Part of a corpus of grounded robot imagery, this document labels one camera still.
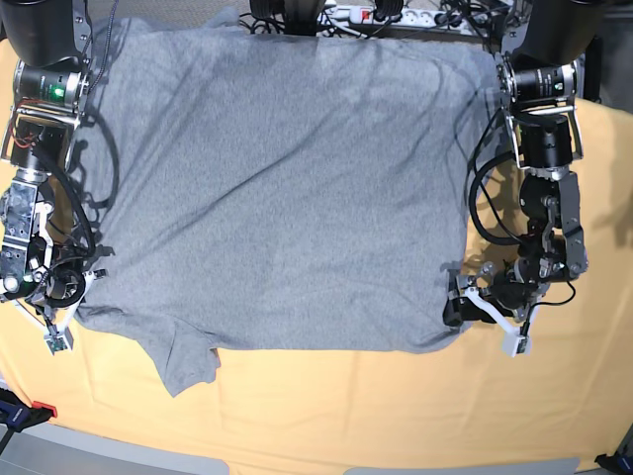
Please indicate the grey t-shirt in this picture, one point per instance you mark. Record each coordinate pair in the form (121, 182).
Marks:
(276, 192)

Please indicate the blue clamp right corner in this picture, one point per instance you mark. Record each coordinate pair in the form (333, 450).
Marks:
(618, 463)

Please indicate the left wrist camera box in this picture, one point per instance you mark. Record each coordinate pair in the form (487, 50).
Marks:
(516, 343)

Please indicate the yellow table cloth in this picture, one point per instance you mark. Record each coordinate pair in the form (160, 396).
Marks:
(319, 411)

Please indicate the white power strip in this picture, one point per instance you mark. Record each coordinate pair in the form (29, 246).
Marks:
(359, 20)

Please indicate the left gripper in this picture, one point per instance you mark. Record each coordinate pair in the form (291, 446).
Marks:
(502, 298)

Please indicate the blue clamp with red tip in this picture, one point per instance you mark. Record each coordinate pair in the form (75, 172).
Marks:
(17, 416)

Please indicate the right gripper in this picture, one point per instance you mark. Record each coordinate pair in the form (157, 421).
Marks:
(52, 309)

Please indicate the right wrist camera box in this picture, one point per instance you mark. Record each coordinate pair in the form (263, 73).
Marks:
(60, 341)

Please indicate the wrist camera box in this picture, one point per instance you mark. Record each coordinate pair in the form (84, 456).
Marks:
(60, 341)
(516, 343)

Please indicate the black robot base post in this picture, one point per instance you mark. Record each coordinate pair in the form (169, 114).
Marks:
(300, 16)

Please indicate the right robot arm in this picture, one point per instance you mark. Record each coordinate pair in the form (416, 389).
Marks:
(48, 238)

